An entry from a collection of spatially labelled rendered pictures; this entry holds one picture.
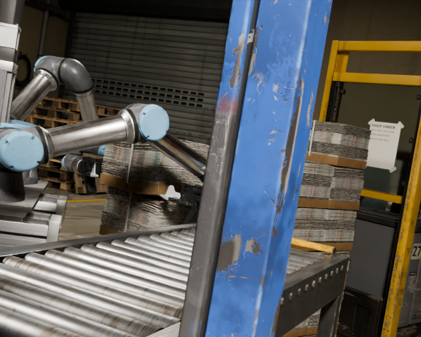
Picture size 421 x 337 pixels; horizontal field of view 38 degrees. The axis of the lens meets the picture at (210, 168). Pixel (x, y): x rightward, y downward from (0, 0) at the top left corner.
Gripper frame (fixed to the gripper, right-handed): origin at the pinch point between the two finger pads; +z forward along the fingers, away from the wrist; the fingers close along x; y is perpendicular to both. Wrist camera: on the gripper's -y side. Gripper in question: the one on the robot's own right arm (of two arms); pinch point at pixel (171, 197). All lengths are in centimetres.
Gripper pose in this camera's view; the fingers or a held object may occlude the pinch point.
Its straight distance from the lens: 240.6
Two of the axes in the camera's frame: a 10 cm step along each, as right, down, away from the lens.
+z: -6.9, -1.5, 7.0
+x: -7.0, -0.8, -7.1
